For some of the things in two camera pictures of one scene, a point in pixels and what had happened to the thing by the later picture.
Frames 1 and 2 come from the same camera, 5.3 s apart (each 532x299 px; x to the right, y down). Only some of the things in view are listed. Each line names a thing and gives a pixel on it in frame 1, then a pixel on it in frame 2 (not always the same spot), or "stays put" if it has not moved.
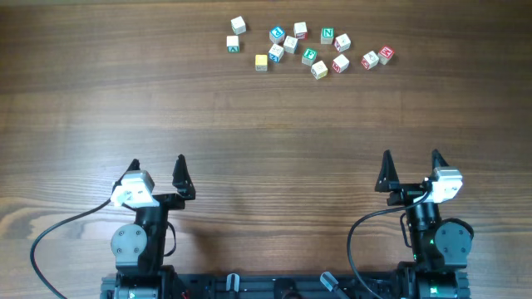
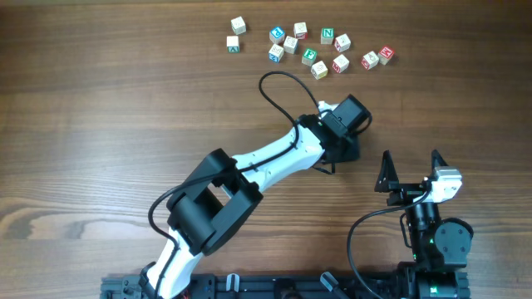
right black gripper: [388, 179] stays put
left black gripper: [184, 193] → [357, 148]
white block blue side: [276, 53] stays put
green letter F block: [309, 56] stays put
